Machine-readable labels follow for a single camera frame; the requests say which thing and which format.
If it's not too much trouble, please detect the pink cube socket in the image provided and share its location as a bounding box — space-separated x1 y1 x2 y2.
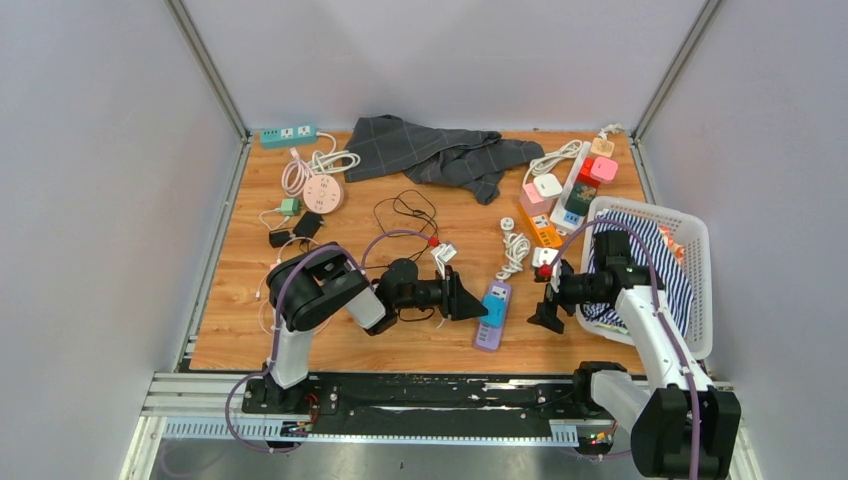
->
519 183 550 217

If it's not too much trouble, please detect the black mounting base rail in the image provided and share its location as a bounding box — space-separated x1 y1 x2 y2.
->
235 372 614 439

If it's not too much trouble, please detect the purple USB power strip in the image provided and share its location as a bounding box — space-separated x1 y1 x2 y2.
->
472 280 511 353

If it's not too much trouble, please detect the dark green plug adapter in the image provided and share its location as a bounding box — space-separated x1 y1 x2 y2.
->
565 183 597 217

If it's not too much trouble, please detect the white coiled cord back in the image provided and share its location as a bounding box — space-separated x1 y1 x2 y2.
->
521 139 583 187

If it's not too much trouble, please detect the black plug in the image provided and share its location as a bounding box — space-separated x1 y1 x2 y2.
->
268 229 293 248

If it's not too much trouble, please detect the pink square plug adapter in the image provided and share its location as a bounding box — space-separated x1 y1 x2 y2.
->
589 156 619 184

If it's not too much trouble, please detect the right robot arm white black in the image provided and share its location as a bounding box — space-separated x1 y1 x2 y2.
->
528 220 741 479

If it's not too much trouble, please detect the red plug adapter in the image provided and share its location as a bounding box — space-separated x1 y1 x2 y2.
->
576 158 601 188

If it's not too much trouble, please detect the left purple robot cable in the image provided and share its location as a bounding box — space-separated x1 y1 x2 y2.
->
225 229 442 455

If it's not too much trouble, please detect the blue white striped cloth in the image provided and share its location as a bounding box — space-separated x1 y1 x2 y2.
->
581 208 694 335

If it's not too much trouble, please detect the blue square plug adapter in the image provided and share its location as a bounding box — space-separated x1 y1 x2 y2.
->
480 294 508 329

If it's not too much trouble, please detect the beige tag adapter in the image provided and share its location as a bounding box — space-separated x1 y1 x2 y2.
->
589 137 615 158

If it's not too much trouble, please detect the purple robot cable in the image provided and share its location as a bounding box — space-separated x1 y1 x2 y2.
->
225 229 442 455
537 219 702 480

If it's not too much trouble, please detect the white plastic basket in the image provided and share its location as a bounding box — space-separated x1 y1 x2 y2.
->
585 196 713 360

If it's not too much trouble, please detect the round pink power socket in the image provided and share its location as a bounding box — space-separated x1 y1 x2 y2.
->
302 174 345 215

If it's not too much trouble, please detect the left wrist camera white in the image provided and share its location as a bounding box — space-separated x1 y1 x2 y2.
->
430 242 458 279

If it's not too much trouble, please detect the dark grey checked cloth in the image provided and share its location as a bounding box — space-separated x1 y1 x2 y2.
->
344 115 544 205

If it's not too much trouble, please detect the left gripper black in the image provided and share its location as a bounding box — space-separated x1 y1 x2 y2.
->
394 266 488 321

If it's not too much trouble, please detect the black power adapter brick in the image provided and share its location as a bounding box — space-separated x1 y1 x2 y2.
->
292 211 324 239

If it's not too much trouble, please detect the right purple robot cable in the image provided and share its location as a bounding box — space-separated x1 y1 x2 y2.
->
537 219 702 480

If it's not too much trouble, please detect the long white power strip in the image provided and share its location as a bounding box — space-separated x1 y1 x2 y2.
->
549 141 591 237

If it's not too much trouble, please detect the teal power strip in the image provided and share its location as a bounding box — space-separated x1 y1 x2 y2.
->
259 124 318 149

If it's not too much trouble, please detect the white square plug adapter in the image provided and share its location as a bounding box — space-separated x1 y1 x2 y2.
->
533 173 563 200

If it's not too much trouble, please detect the orange power strip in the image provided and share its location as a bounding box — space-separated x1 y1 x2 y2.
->
518 205 564 250

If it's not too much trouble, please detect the white power cord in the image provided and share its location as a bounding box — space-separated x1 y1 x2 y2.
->
307 131 362 177

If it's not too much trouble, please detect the thin black adapter cable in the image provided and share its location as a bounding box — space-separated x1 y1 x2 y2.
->
317 189 440 266

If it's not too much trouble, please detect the short white USB cable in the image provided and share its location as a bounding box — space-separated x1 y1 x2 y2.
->
258 208 293 232

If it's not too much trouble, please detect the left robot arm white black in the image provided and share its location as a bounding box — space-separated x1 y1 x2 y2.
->
263 242 488 413

